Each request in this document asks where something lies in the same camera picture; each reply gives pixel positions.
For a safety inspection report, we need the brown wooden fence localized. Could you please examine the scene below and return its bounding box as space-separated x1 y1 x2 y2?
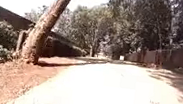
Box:
123 36 183 71

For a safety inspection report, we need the row of trees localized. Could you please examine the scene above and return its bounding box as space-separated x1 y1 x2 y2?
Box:
19 0 183 69

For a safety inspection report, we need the reddish dirt verge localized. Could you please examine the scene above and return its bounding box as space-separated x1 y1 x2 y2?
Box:
0 46 108 104

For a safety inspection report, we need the large leaning tree trunk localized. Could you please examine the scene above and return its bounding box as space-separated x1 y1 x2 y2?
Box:
18 0 82 70

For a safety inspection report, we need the pale concrete road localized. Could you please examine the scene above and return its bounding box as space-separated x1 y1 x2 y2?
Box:
5 47 183 104

